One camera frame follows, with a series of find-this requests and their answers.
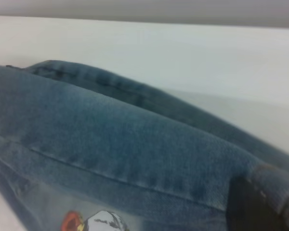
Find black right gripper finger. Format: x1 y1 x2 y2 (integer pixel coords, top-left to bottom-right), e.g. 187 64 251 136
225 176 289 231

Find blue denim jeans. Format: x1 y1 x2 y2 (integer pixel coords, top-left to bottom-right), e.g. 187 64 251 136
0 59 289 231

